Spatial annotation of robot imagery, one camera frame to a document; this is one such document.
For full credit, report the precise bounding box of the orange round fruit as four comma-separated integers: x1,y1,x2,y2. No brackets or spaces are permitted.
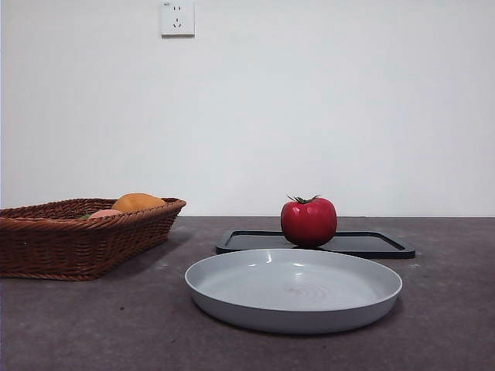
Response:
111,192,166,213

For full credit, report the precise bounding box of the pink peach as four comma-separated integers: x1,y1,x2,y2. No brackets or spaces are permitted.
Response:
87,209,121,220

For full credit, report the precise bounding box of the grey round plate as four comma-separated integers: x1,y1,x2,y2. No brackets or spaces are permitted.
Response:
184,247,404,335

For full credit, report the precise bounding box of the white wall socket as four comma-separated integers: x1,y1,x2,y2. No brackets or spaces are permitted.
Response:
161,0,196,39

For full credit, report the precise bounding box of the dark rectangular tray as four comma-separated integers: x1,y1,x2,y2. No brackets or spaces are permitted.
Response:
215,229,416,260

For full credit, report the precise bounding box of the brown wicker basket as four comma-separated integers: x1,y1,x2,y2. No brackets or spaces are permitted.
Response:
0,197,187,281

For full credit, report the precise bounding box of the red tomato with green stem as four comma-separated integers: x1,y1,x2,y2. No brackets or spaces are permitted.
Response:
280,194,338,249

